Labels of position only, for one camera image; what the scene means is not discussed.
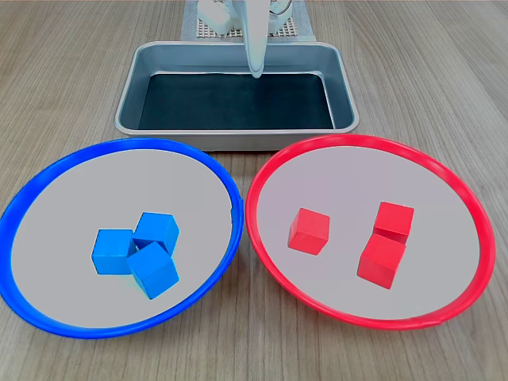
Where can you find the blue cube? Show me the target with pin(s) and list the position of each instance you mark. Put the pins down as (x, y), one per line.
(155, 272)
(156, 228)
(111, 254)

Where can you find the black mat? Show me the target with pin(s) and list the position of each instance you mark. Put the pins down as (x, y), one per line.
(234, 101)

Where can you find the steel tray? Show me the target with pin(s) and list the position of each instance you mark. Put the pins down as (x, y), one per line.
(127, 119)

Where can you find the red rimmed white plate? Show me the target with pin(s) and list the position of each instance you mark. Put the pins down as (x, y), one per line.
(349, 182)

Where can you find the red cube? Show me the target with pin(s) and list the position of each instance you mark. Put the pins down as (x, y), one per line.
(379, 262)
(395, 220)
(307, 232)

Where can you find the blue rimmed white plate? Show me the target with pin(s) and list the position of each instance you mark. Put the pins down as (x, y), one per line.
(119, 190)

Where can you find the pale perforated base plate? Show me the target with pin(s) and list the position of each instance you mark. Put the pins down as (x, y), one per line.
(188, 24)

